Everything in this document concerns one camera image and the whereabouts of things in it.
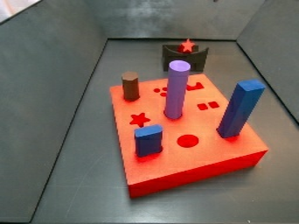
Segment red star-shaped bar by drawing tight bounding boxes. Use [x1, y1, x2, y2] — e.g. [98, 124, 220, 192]
[178, 39, 195, 53]

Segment red peg board base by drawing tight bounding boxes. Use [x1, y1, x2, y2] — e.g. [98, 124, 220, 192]
[110, 74, 267, 198]

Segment black curved fixture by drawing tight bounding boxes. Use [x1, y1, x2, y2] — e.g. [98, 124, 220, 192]
[163, 45, 210, 72]

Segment short blue oval peg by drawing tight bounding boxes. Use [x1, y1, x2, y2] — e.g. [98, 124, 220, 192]
[135, 124, 163, 158]

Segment brown hexagonal peg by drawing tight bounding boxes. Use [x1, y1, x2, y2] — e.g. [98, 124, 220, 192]
[122, 72, 140, 102]

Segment purple cylinder peg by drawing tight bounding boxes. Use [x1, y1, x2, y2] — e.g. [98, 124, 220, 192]
[164, 60, 191, 119]

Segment tall blue rectangular peg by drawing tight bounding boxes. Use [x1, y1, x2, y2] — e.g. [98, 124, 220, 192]
[218, 80, 266, 138]

